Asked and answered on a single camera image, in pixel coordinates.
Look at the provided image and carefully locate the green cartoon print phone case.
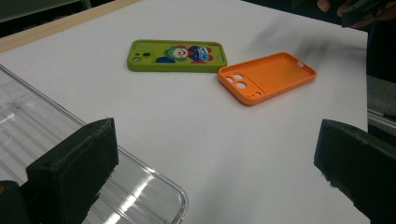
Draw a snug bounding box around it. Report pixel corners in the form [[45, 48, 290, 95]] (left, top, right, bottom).
[[126, 38, 228, 74]]

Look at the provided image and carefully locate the white table board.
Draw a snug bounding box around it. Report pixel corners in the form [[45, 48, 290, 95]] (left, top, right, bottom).
[[0, 0, 372, 224]]

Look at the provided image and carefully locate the clear plastic rack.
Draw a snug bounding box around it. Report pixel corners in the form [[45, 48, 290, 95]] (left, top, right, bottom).
[[0, 64, 190, 224]]

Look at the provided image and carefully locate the wooden table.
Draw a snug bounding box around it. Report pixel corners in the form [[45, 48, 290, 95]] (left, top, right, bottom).
[[0, 0, 141, 54]]

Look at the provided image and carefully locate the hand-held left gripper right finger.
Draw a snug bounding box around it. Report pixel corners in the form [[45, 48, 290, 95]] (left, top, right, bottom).
[[313, 119, 396, 224]]

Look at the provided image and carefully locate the orange phone case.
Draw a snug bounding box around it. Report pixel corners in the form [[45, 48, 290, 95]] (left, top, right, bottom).
[[217, 51, 318, 106]]

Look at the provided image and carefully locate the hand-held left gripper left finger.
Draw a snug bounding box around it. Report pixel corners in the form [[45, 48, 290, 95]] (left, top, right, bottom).
[[19, 117, 120, 224]]

